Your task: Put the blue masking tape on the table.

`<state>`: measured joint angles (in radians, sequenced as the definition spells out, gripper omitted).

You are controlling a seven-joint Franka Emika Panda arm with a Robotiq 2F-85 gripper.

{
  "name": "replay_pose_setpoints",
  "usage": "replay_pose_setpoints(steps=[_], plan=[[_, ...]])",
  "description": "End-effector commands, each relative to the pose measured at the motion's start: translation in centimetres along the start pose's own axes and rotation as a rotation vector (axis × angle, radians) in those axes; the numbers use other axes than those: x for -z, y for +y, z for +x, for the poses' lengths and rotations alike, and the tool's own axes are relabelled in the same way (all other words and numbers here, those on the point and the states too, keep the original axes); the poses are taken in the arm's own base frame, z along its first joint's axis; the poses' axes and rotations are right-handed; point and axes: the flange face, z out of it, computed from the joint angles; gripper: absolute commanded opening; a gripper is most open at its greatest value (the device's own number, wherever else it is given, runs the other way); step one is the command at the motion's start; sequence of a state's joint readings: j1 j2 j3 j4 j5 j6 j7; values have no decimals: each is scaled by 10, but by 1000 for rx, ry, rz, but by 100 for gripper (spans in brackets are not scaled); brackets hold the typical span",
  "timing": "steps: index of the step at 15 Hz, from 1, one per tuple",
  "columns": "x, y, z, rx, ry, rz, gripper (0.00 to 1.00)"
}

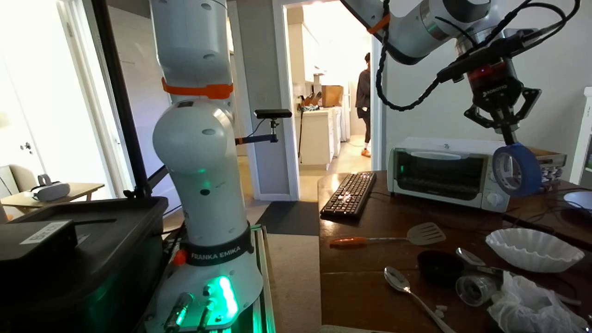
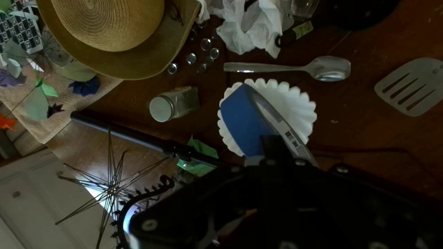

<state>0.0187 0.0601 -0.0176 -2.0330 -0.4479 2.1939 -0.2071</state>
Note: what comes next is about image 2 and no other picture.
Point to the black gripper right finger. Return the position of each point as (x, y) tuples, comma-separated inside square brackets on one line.
[(368, 208)]

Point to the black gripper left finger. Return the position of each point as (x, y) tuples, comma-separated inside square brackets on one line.
[(221, 208)]

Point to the blue masking tape roll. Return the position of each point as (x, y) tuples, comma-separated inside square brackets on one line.
[(244, 122)]

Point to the green folded paper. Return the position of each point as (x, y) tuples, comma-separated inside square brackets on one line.
[(201, 152)]

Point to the glass shaker white lid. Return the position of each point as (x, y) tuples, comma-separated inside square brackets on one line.
[(170, 105)]

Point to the black umbrella rod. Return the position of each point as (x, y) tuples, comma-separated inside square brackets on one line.
[(119, 131)]

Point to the white fluted coffee filter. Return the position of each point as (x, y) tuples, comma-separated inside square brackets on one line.
[(295, 104)]

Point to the large metal spoon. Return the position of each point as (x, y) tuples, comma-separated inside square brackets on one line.
[(327, 68)]

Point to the crumpled white paper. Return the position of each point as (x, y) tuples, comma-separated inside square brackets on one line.
[(249, 25)]

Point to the white cabinet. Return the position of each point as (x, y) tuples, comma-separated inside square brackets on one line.
[(32, 202)]

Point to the small dark bottle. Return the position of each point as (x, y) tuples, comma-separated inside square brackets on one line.
[(295, 33)]

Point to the cream woven table runner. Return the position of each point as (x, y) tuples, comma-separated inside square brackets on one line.
[(55, 115)]

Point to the black round cup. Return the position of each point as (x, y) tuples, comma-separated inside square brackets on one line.
[(360, 11)]

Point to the clear glass jar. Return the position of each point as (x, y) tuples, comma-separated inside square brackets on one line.
[(305, 7)]

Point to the straw hat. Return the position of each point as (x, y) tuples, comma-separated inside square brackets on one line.
[(111, 28)]

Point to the black ornate frame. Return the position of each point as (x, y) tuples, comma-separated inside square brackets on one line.
[(138, 202)]

